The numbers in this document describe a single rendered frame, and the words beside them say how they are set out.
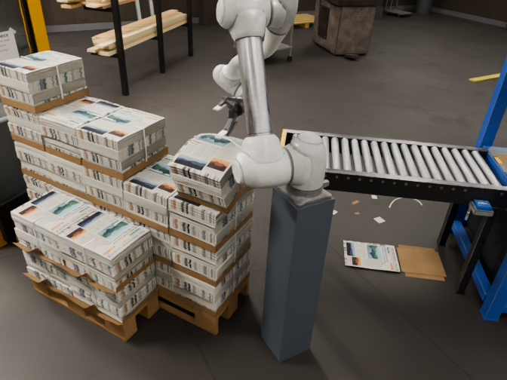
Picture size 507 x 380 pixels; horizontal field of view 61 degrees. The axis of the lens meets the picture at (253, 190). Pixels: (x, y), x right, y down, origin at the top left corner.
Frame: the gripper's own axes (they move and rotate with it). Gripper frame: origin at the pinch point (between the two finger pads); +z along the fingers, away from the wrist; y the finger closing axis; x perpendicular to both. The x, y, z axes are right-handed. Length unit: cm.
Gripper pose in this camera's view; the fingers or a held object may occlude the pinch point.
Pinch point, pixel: (217, 122)
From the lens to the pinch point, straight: 199.3
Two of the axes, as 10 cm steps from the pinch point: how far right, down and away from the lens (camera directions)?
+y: 0.1, 8.1, 5.8
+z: -4.9, 5.1, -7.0
